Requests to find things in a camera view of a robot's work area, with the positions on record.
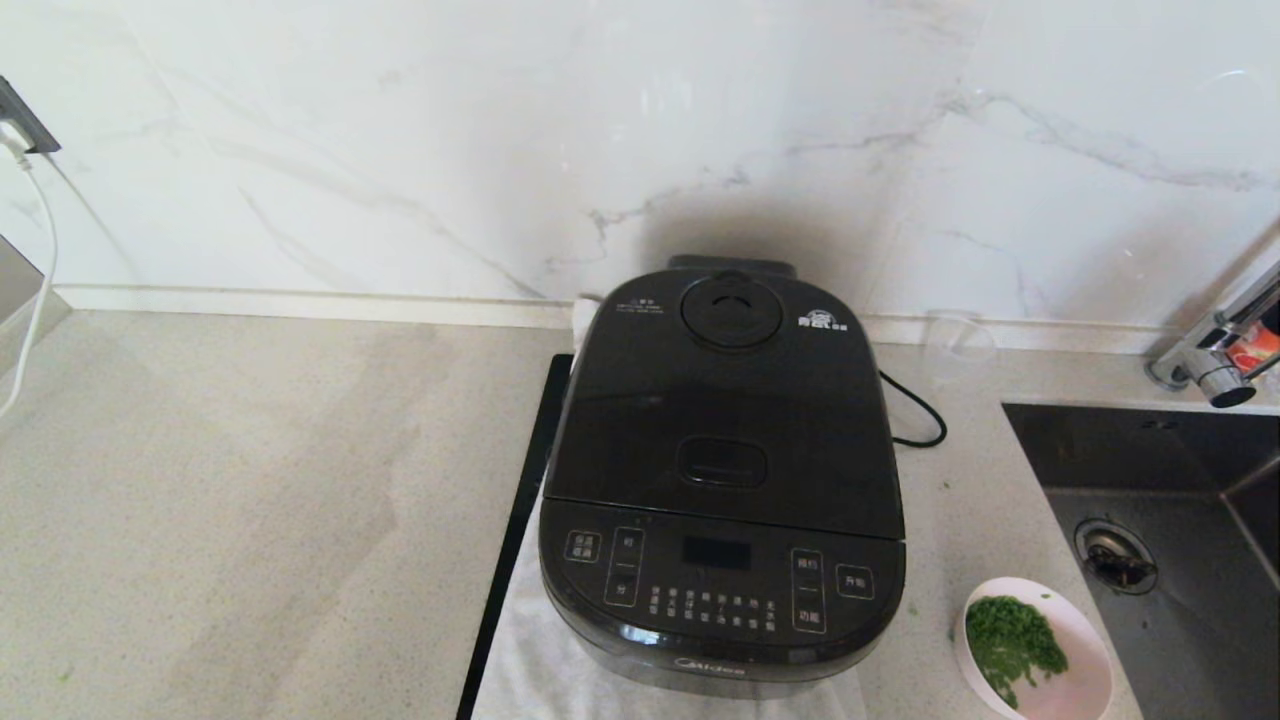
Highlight black rice cooker lid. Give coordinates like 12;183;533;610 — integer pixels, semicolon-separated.
543;254;907;542

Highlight pink bowl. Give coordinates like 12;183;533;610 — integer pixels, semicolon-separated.
953;577;1115;720

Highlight black flat strip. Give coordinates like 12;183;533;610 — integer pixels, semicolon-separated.
456;353;577;720

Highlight white cloth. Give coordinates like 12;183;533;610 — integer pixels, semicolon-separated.
470;294;869;720

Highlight chopped green onions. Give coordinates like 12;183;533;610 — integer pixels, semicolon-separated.
964;596;1070;712

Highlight round sink drain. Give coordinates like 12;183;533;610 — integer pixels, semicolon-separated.
1074;517;1160;597

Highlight steel sink basin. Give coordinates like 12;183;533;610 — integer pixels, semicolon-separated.
1002;402;1280;720

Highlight chrome faucet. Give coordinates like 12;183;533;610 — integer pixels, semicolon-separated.
1146;262;1280;409

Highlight orange packet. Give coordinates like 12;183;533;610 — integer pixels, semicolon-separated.
1228;322;1280;377

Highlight grey panel corner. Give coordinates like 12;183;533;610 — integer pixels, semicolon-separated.
0;236;73;373

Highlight black power cord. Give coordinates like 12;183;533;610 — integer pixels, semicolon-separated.
877;369;948;449

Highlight white cable with plug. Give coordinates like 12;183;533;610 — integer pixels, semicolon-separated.
0;120;59;419

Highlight dark wall outlet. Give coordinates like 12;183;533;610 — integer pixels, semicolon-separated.
0;76;62;156

